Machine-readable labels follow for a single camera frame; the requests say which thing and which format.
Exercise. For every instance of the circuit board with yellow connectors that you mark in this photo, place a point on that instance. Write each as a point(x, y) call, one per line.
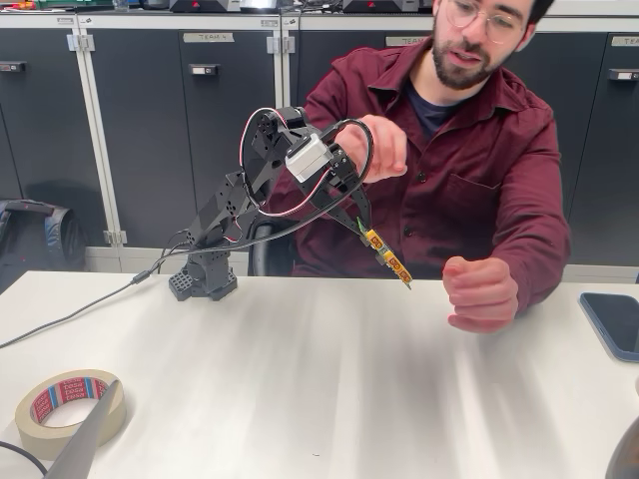
point(394, 262)

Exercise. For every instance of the white gripper-mounted camera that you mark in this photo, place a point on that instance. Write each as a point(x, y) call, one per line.
point(307, 157)

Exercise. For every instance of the smartphone in dark blue case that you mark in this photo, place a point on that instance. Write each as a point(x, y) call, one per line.
point(616, 324)

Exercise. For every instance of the beige masking tape roll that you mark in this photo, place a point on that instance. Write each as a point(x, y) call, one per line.
point(30, 424)

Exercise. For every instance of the black office chair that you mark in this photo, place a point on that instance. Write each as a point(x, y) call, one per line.
point(264, 249)

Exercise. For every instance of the bearded man in maroon shirt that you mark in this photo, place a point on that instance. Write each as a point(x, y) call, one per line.
point(474, 149)

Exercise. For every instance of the dark backpack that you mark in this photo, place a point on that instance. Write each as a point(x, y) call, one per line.
point(45, 239)

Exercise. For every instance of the grey pointed metal sheet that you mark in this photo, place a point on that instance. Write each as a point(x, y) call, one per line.
point(85, 444)

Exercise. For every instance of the maroon-shirted man's left hand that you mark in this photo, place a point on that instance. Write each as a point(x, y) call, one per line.
point(481, 294)

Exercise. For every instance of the man's left forearm maroon sleeve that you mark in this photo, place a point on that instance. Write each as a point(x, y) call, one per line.
point(539, 264)

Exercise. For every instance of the green board on cabinet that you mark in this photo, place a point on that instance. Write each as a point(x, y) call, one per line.
point(75, 4)

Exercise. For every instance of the grey cabinet hinge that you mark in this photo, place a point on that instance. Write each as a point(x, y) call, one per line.
point(115, 237)
point(280, 45)
point(80, 42)

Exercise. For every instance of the black box with red triangle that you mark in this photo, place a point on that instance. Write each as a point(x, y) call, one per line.
point(219, 5)
point(379, 5)

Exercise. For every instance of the rounded dome-shaped object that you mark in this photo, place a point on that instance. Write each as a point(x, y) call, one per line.
point(628, 454)

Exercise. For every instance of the dark grey cabinet door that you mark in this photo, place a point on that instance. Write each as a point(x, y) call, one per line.
point(619, 174)
point(564, 90)
point(319, 60)
point(40, 125)
point(150, 149)

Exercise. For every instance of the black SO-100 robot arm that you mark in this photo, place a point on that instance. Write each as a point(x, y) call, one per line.
point(219, 209)

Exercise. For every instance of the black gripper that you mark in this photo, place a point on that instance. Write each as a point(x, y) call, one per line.
point(345, 176)

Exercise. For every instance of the maroon-shirted man's right hand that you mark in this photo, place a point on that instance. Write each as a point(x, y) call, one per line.
point(389, 149)

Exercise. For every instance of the masking tape team label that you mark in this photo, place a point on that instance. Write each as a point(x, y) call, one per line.
point(407, 41)
point(207, 37)
point(626, 41)

